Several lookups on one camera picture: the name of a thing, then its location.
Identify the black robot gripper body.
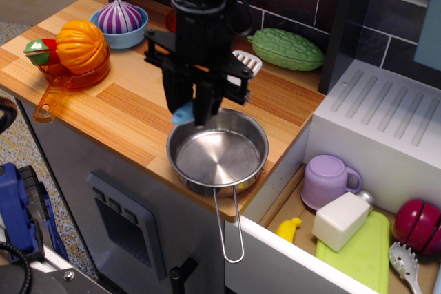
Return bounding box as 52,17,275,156
145,0,251,104

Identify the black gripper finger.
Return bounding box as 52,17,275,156
193,82,223,126
162,63,193,114

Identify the white spatula with blue handle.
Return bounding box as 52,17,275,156
171,50,263,125

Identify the stainless steel pan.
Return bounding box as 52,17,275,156
166,107,269,264

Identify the red transparent bowl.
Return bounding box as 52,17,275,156
166,10,176,32

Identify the green toy bitter gourd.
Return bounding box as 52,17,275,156
247,28,325,72

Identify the light blue bowl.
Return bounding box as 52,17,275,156
90,6,148,50

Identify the purple white striped toy onion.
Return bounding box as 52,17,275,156
96,0,143,34

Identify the orange toy pumpkin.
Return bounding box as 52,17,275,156
55,20,109,75

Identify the orange transparent measuring cup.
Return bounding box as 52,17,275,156
33,46,110,123

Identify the purple plastic mug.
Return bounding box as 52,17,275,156
300,154,362,210

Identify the red green toy strawberry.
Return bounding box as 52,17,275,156
23,39,60,66

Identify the yellow toy banana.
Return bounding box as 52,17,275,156
275,217,302,244

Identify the grey toy oven door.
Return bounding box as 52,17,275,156
87,173,165,282

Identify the white salt shaker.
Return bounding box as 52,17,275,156
312,191,375,252

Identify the blue black clamp device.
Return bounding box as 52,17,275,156
1,163,69,261

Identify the light green cutting board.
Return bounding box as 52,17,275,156
315,211,389,293

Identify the magenta toy cabbage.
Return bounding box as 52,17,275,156
391,199,440,255

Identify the grey pasta spoon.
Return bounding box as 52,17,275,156
388,242,422,294

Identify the black oven handle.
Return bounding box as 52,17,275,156
169,257,198,294

